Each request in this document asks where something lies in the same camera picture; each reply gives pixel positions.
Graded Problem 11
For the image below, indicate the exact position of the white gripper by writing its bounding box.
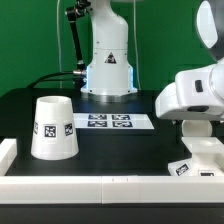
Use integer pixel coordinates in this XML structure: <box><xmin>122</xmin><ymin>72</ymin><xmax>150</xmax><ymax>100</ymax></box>
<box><xmin>155</xmin><ymin>61</ymin><xmax>224</xmax><ymax>121</ymax></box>

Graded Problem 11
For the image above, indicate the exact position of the white lamp base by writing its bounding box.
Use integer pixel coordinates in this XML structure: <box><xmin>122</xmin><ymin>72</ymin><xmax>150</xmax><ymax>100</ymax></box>
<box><xmin>168</xmin><ymin>137</ymin><xmax>224</xmax><ymax>177</ymax></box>

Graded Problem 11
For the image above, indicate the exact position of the white lamp bulb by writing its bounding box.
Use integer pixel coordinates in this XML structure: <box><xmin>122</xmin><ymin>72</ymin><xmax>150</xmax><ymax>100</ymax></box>
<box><xmin>182</xmin><ymin>120</ymin><xmax>212</xmax><ymax>137</ymax></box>

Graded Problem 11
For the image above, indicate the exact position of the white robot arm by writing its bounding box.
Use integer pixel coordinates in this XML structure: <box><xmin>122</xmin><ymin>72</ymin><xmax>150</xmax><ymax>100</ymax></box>
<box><xmin>81</xmin><ymin>0</ymin><xmax>224</xmax><ymax>121</ymax></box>

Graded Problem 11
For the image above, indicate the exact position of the white lamp shade cone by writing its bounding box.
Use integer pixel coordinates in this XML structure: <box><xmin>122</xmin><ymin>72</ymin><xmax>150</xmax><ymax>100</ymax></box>
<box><xmin>31</xmin><ymin>96</ymin><xmax>79</xmax><ymax>160</ymax></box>

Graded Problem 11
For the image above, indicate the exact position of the white marker sheet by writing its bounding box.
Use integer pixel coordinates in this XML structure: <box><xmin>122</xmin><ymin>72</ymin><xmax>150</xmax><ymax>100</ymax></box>
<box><xmin>73</xmin><ymin>113</ymin><xmax>154</xmax><ymax>130</ymax></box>

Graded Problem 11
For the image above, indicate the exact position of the white left fence block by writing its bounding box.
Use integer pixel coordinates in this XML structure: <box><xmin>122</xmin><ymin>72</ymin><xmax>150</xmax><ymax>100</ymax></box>
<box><xmin>0</xmin><ymin>139</ymin><xmax>17</xmax><ymax>176</ymax></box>

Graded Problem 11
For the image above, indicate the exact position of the white front fence wall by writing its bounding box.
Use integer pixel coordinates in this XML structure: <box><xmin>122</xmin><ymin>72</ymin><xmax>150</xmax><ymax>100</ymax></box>
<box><xmin>0</xmin><ymin>176</ymin><xmax>224</xmax><ymax>204</ymax></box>

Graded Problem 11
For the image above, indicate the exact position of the grey thin cable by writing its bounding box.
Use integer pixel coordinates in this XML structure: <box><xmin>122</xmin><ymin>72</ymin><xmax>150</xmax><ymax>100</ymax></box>
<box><xmin>55</xmin><ymin>0</ymin><xmax>64</xmax><ymax>90</ymax></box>

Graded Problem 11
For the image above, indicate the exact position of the black cable hose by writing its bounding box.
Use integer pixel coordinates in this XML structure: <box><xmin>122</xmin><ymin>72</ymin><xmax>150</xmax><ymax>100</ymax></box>
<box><xmin>26</xmin><ymin>0</ymin><xmax>92</xmax><ymax>89</ymax></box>

